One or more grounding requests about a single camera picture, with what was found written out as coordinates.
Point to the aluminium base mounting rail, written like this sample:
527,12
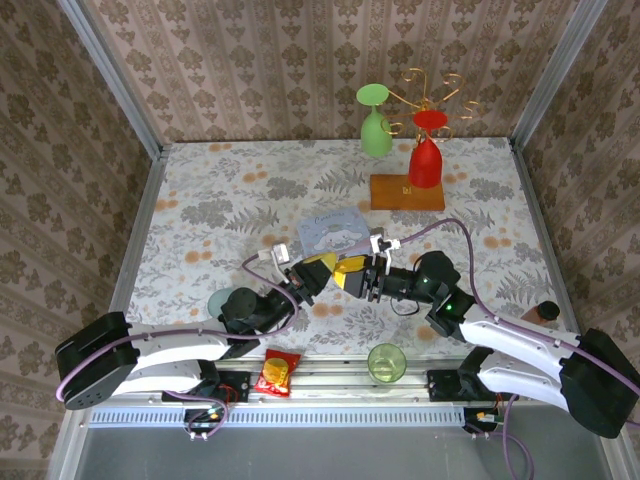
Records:
340,377

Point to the light blue printed pouch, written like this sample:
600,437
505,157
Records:
330,230

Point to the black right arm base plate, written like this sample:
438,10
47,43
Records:
442,386

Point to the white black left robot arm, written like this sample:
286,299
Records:
165,345

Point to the green plastic wine glass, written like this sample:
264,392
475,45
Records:
376,132

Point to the aluminium table side rail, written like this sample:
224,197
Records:
535,210
140,235

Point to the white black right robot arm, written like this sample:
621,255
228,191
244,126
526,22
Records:
515,340

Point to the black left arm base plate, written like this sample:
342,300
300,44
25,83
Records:
236,386

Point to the red snack packet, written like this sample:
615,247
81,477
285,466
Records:
277,372

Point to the brown bottle black cap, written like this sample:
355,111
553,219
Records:
542,312

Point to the aluminium frame post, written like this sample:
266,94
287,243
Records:
555,75
115,80

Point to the green transparent plastic cup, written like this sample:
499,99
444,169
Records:
386,364

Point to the red plastic wine glass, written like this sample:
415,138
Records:
425,160

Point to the black connector board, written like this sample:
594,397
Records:
200,419
480,421

